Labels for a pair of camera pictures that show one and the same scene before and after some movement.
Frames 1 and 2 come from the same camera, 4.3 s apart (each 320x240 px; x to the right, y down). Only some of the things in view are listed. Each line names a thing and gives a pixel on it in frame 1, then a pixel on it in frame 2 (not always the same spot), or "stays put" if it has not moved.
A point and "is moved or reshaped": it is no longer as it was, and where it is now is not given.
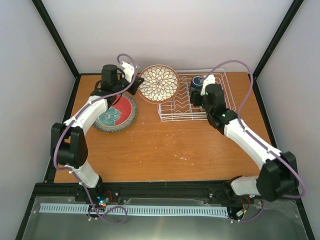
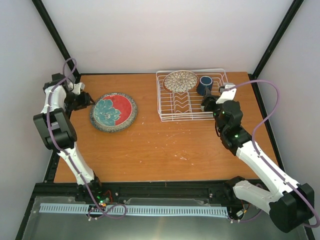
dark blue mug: x=197 y=82 is moved or reshaped
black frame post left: x=56 y=36 stays put
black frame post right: x=295 y=6 stays put
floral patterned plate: x=161 y=84 to x=180 y=81
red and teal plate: x=119 y=116 stays put
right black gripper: x=194 y=98 to x=208 y=100
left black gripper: x=136 y=82 to x=84 y=101
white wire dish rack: x=179 y=108 stays put
